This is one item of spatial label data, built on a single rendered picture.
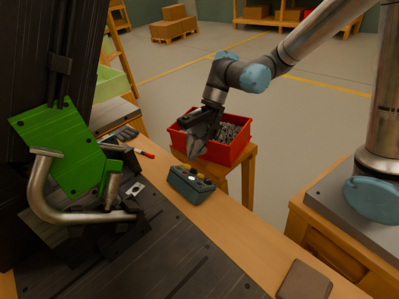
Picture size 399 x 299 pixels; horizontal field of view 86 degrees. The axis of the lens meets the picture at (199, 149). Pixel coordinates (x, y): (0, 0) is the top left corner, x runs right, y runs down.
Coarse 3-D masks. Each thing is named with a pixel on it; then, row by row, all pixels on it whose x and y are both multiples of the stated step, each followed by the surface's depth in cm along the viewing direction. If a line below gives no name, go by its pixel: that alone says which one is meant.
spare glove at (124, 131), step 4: (120, 128) 99; (124, 128) 99; (128, 128) 99; (132, 128) 99; (112, 132) 98; (116, 132) 97; (120, 132) 98; (124, 132) 98; (128, 132) 96; (132, 132) 96; (136, 132) 96; (116, 136) 96; (120, 136) 94; (124, 136) 95; (128, 136) 94; (132, 136) 95; (120, 140) 94; (124, 140) 94; (128, 140) 94
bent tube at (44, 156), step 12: (36, 156) 42; (48, 156) 42; (60, 156) 43; (36, 168) 42; (48, 168) 43; (36, 180) 42; (36, 192) 42; (36, 204) 43; (48, 204) 45; (48, 216) 44; (60, 216) 46; (72, 216) 48; (84, 216) 49; (96, 216) 51; (108, 216) 52; (120, 216) 54; (132, 216) 56
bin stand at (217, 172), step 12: (252, 144) 97; (180, 156) 102; (240, 156) 92; (252, 156) 98; (204, 168) 90; (216, 168) 89; (228, 168) 88; (252, 168) 104; (216, 180) 88; (252, 180) 110; (228, 192) 97; (252, 192) 117; (252, 204) 125
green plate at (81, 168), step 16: (64, 96) 45; (32, 112) 42; (48, 112) 44; (64, 112) 45; (16, 128) 41; (32, 128) 43; (48, 128) 44; (64, 128) 46; (80, 128) 48; (32, 144) 43; (48, 144) 45; (64, 144) 46; (80, 144) 48; (96, 144) 51; (64, 160) 47; (80, 160) 49; (96, 160) 51; (64, 176) 48; (80, 176) 50; (96, 176) 52; (80, 192) 50
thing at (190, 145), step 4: (192, 136) 71; (196, 136) 73; (188, 140) 72; (192, 140) 71; (188, 144) 72; (192, 144) 72; (188, 148) 72; (192, 148) 73; (188, 152) 72; (188, 156) 72; (188, 160) 73
